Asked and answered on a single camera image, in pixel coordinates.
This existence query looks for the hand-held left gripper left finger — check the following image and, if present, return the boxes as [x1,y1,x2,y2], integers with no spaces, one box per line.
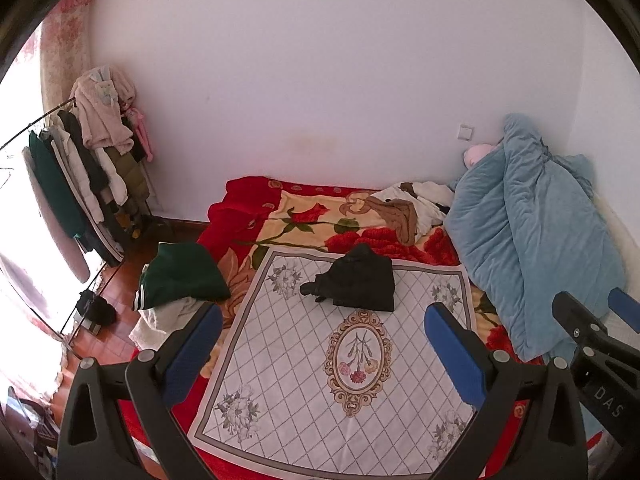
[56,301,224,480]

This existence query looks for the white and black garment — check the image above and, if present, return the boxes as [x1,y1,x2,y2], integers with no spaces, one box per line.
[377,181,453,233]

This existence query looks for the floral curtain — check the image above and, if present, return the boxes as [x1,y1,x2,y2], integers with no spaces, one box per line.
[37,0,98,106]

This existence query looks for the black metal clothes rack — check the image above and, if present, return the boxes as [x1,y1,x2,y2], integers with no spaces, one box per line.
[0,97,156,346]

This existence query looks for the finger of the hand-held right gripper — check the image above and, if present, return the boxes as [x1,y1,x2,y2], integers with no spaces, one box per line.
[552,291,611,349]
[607,287,640,333]

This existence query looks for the clothes hanging on rack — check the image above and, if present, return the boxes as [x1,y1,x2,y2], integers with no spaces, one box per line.
[25,65,151,266]

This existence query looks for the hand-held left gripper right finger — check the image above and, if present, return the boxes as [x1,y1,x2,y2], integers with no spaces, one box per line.
[424,302,588,480]

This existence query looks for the white diamond patterned cloth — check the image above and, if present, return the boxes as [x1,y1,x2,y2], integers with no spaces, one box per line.
[187,245,481,478]

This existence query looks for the pink plush toy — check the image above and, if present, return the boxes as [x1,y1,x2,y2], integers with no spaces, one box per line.
[462,144,493,168]

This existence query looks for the light blue quilt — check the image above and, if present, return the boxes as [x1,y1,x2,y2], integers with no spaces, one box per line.
[444,112,628,446]

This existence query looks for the red floral blanket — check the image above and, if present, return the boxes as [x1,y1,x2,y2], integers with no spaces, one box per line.
[117,176,601,480]

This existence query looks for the black leather jacket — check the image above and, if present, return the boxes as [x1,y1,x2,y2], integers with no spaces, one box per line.
[300,244,396,312]

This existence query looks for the pink hanging toy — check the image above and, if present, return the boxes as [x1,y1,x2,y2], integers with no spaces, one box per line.
[125,105,156,163]

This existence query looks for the dark green garment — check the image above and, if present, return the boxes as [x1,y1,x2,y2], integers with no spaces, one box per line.
[132,242,231,311]

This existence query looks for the brown garment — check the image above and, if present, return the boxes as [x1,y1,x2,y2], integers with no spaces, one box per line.
[367,197,418,246]

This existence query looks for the white knitted garment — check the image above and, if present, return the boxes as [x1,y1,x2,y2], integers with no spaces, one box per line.
[129,296,201,351]

